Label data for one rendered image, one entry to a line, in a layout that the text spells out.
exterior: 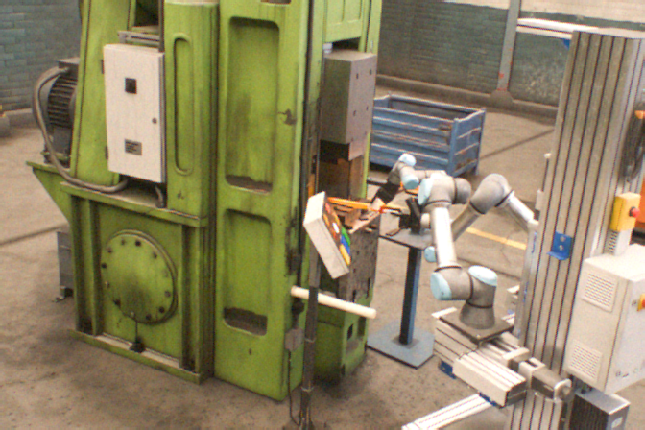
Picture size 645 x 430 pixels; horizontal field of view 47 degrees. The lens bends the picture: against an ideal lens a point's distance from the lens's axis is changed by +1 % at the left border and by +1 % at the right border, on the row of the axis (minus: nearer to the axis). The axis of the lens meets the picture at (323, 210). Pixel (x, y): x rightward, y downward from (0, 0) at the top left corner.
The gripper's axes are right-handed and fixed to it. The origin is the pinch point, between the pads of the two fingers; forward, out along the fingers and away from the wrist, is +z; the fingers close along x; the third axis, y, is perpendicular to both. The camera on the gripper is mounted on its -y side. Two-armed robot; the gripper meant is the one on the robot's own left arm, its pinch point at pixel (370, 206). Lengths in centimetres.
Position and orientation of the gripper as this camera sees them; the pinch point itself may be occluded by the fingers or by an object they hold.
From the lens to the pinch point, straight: 381.3
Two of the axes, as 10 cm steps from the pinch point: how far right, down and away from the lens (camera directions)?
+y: 7.4, 6.4, -2.0
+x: 4.7, -2.8, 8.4
